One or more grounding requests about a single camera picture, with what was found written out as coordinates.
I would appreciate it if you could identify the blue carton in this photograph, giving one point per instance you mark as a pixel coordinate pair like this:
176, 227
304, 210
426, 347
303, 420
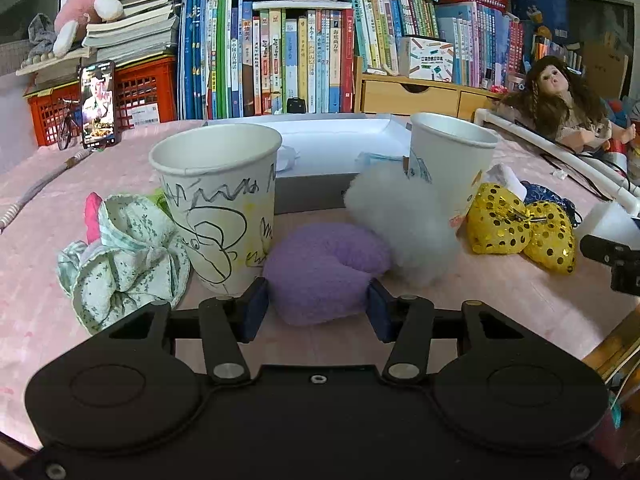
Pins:
540, 2

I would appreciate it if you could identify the floral fabric scrunchie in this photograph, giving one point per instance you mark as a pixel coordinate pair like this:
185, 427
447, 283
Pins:
130, 260

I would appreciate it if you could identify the stack of worn books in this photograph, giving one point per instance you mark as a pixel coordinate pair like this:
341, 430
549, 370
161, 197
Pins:
135, 30

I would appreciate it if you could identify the white paper cup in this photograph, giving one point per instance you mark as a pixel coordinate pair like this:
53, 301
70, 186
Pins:
450, 170

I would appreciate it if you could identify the white crumpled tissue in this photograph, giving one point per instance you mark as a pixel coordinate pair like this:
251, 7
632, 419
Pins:
506, 177

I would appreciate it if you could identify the small black item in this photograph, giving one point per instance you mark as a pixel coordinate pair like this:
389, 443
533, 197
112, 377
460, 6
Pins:
296, 106

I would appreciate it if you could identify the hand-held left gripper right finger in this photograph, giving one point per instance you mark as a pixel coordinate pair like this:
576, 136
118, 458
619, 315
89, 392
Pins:
377, 311

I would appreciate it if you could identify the dark blue patterned cloth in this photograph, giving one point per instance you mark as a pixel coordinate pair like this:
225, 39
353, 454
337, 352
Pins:
547, 195

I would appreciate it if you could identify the row of tall picture books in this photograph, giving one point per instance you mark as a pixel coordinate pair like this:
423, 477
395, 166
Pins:
270, 60

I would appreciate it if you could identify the brown-haired doll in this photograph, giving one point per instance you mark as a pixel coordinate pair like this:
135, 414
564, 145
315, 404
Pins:
565, 105

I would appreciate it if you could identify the small white item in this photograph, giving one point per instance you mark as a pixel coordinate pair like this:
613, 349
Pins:
288, 156

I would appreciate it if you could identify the red plastic crate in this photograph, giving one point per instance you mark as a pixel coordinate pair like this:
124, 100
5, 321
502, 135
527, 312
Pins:
145, 85

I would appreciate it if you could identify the grey shallow box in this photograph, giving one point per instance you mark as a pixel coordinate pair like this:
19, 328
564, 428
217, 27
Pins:
310, 190

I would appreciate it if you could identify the white printed carton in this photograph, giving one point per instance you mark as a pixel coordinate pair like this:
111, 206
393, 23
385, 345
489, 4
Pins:
425, 59

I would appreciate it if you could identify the grey plush toy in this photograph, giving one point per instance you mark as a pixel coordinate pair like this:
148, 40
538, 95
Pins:
42, 35

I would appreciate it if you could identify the scribbled paper cup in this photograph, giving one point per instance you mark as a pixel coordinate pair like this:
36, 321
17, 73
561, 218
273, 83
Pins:
215, 200

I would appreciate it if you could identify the smartphone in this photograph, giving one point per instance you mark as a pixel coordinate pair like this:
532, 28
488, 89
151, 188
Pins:
100, 105

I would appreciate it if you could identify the wooden drawer organiser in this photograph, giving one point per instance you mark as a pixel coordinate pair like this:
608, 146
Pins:
400, 97

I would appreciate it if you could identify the miniature bicycle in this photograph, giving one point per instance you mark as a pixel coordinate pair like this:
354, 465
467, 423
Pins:
67, 125

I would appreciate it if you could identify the white block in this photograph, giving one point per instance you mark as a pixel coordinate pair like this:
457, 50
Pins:
607, 222

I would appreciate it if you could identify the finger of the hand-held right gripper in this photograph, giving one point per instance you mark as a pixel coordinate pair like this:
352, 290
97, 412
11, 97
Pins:
602, 248
627, 277

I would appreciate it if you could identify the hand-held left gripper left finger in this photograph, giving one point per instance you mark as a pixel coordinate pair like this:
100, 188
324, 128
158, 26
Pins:
255, 306

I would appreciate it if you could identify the green cloth toy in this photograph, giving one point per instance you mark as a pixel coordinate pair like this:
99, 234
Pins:
161, 202

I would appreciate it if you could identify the white plastic pipe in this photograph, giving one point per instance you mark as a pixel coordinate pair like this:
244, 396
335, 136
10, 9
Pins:
525, 132

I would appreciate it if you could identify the purple plush cushion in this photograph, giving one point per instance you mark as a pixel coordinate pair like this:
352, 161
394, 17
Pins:
320, 265

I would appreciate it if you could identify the row of slim paperback books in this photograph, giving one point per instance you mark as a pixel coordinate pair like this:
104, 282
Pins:
465, 40

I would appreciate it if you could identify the cardboard box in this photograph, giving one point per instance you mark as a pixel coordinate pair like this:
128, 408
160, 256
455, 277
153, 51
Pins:
605, 70

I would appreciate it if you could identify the white fluffy plush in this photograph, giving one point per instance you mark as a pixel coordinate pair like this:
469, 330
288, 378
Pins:
400, 215

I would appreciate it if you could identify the pink plush toy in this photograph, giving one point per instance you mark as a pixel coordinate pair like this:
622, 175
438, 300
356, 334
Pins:
85, 5

